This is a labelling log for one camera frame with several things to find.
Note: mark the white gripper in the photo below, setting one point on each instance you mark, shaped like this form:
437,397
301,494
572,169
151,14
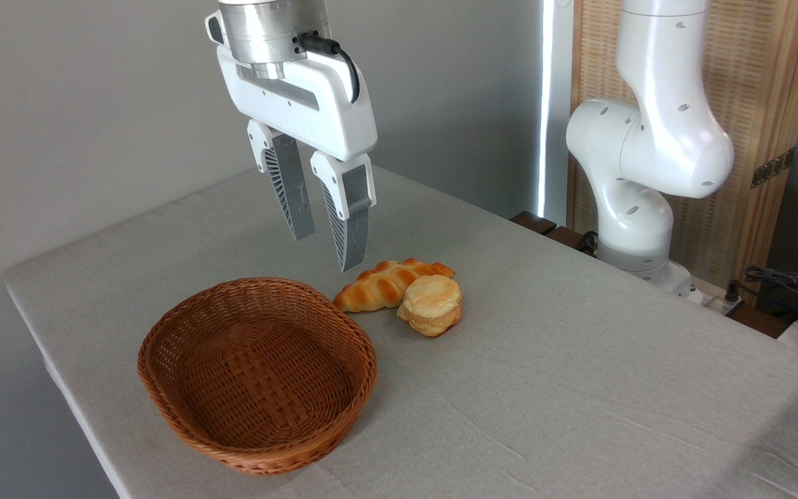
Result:
330,111

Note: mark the round pale bread bun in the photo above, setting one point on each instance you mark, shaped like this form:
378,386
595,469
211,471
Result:
433,305

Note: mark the braided golden bread loaf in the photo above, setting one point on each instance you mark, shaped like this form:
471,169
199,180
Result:
375,285

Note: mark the brown woven wicker basket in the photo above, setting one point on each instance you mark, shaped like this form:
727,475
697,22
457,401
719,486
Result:
260,395

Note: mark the dark brown wooden block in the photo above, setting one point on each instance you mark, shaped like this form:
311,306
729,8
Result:
532,222
569,239

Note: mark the grey tablecloth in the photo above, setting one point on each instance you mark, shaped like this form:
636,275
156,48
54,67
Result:
579,381

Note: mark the white power strip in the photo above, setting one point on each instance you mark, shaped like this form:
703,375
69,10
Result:
714,298

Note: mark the brass screen hinge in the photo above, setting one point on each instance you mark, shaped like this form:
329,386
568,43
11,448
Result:
772,168

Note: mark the light wooden folding screen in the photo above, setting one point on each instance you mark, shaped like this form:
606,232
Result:
759,90

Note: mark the white vertical window frame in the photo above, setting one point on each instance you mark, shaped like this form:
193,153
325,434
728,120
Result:
555,104

